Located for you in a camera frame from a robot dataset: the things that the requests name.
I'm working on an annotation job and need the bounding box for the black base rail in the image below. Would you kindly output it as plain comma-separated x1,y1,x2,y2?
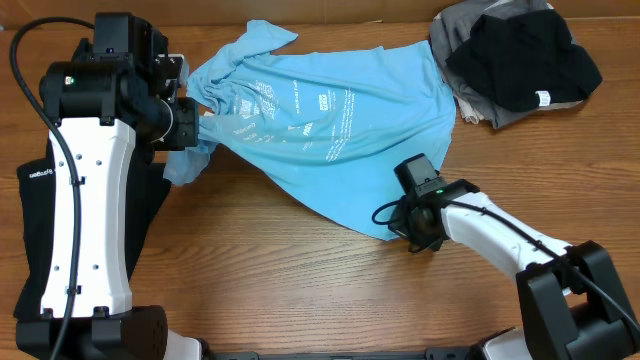
203,345,487,360

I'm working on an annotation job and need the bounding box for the light blue printed t-shirt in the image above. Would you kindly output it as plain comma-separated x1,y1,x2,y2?
164,20,456,241

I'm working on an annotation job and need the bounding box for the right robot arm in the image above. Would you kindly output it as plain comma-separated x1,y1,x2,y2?
384,154,639,360

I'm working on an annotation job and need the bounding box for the grey folded garment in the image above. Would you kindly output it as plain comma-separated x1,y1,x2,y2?
430,0,582,128

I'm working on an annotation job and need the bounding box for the black folded garment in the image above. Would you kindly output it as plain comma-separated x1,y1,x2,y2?
446,9,602,112

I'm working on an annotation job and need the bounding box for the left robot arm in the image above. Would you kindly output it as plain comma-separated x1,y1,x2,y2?
16,13,211,359

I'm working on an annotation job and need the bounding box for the black garment with white logo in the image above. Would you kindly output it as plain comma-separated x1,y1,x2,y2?
13,145,171,320

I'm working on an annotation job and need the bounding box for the beige folded garment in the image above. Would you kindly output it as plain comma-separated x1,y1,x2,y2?
454,95,485,124

